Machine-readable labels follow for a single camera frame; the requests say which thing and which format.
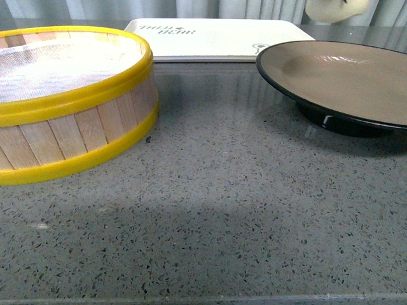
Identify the brown plate with black rim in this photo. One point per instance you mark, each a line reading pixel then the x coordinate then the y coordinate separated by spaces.
pixel 346 88

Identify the white steamed bun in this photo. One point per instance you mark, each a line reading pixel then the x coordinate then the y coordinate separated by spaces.
pixel 332 11

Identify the white bear print tray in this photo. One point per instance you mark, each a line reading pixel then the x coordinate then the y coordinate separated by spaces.
pixel 213 40

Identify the yellow rimmed wooden steamer basket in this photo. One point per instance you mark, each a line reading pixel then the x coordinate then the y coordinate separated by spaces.
pixel 58 135

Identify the white mesh steamer liner cloth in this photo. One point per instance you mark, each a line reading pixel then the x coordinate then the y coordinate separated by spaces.
pixel 43 69

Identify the grey curtain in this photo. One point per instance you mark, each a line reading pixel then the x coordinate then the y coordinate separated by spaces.
pixel 293 11

